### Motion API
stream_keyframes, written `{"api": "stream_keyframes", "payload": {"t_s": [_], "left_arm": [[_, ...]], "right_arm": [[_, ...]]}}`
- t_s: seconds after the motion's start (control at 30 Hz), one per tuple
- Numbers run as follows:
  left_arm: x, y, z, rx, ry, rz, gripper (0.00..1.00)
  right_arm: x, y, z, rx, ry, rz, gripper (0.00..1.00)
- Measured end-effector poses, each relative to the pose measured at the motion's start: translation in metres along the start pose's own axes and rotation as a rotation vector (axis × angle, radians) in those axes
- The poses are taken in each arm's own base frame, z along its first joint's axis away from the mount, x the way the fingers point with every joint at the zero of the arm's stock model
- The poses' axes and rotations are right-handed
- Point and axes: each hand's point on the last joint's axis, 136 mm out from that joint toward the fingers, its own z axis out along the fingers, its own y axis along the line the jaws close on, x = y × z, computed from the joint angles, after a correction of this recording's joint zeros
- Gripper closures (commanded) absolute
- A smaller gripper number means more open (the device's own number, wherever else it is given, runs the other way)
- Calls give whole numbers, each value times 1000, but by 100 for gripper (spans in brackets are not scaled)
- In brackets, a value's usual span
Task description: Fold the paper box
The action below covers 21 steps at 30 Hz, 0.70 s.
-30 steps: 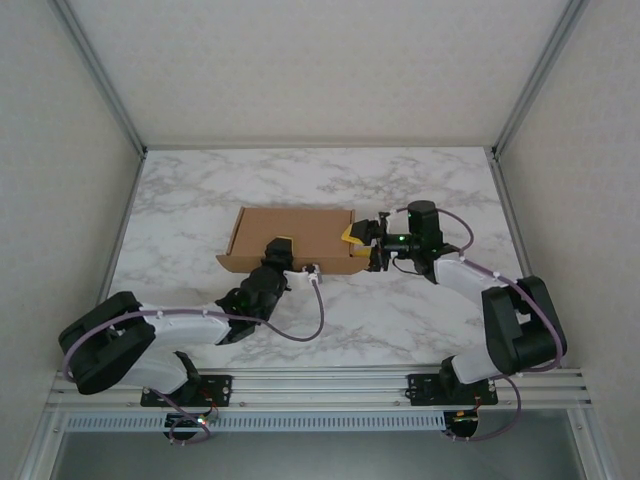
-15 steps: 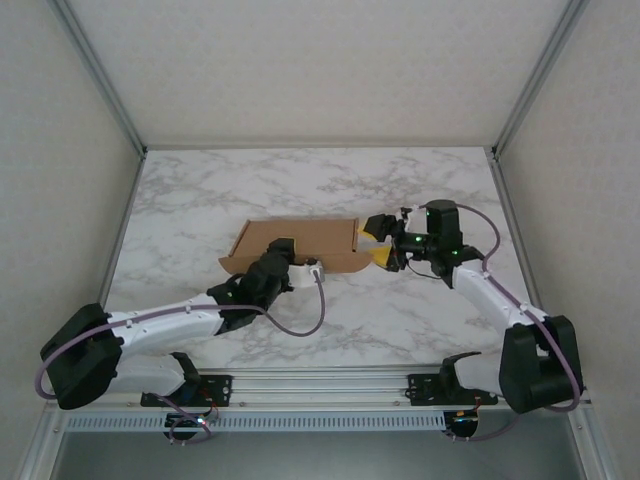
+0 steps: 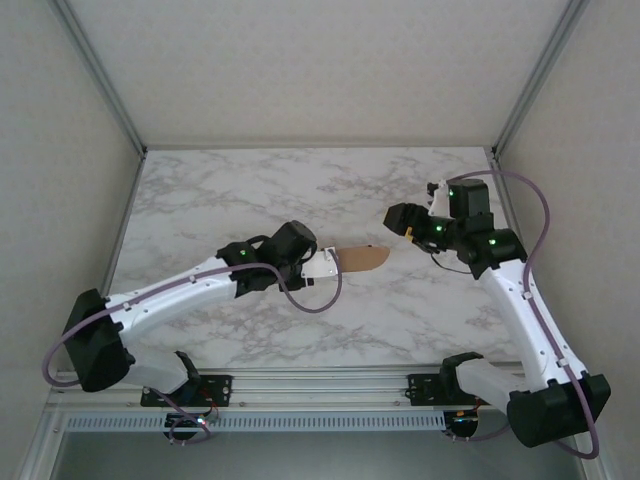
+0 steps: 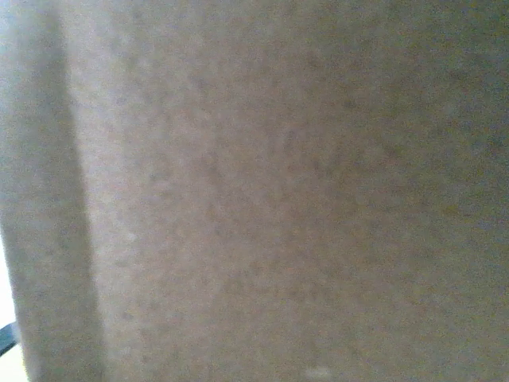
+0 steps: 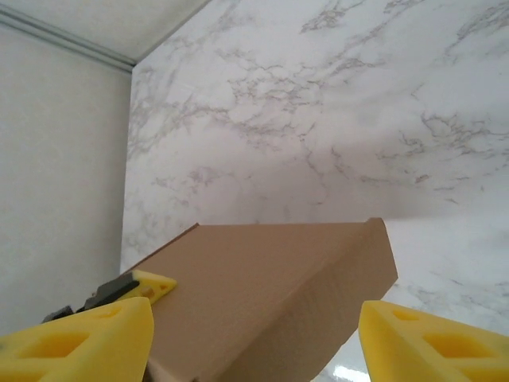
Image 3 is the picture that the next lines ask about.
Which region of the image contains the brown cardboard box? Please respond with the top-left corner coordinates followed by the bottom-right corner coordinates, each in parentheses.
top-left (335, 244), bottom-right (391, 275)

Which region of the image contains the small controller circuit board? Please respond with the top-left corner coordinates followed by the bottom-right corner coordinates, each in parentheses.
top-left (164, 412), bottom-right (212, 435)
top-left (446, 408), bottom-right (484, 437)

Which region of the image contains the grey metal shelf panel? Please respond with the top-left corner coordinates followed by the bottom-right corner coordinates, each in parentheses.
top-left (49, 430), bottom-right (589, 480)

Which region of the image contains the aluminium table side rail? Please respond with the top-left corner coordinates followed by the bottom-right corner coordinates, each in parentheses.
top-left (77, 147), bottom-right (149, 372)
top-left (485, 147), bottom-right (560, 370)

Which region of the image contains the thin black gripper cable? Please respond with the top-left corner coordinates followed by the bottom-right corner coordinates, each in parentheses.
top-left (429, 247), bottom-right (474, 275)

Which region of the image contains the thin aluminium table edge rail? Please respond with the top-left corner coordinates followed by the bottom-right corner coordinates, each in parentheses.
top-left (143, 143), bottom-right (496, 151)

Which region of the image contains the aluminium frame post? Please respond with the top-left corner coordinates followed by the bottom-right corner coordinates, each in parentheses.
top-left (49, 0), bottom-right (149, 160)
top-left (489, 0), bottom-right (591, 161)

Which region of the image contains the wide aluminium mounting rail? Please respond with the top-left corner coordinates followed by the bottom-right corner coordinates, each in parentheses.
top-left (47, 367), bottom-right (594, 414)

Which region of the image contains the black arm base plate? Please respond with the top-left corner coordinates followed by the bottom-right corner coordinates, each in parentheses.
top-left (140, 374), bottom-right (234, 407)
top-left (407, 372), bottom-right (500, 406)

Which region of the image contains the grey slotted cable duct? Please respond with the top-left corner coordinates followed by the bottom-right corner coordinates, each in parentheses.
top-left (64, 412), bottom-right (447, 432)

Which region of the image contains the short aluminium frame leg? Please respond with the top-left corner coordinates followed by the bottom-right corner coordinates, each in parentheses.
top-left (19, 407), bottom-right (69, 480)
top-left (567, 407), bottom-right (619, 480)

